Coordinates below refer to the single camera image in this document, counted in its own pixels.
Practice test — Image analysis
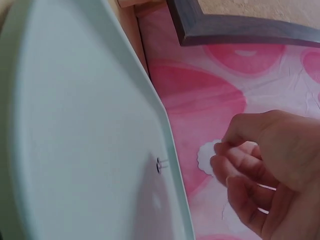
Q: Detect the person's right hand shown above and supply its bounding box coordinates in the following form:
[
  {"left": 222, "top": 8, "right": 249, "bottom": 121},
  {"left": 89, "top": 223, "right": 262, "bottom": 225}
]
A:
[{"left": 210, "top": 109, "right": 320, "bottom": 240}]

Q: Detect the white scalloped paper piece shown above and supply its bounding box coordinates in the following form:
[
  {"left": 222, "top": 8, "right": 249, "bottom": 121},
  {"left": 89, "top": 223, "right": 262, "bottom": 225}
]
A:
[{"left": 197, "top": 139, "right": 223, "bottom": 179}]

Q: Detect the small metal pin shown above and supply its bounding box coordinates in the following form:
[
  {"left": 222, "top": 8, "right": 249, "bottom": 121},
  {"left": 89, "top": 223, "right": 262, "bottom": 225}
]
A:
[{"left": 155, "top": 156, "right": 169, "bottom": 175}]

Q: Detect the light green plastic tray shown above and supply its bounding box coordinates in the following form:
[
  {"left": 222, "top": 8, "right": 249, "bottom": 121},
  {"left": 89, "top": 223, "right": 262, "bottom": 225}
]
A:
[{"left": 0, "top": 0, "right": 196, "bottom": 240}]

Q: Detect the dark wooden frame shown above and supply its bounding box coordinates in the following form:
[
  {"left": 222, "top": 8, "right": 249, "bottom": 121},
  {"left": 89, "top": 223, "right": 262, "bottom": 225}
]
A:
[{"left": 166, "top": 0, "right": 320, "bottom": 48}]

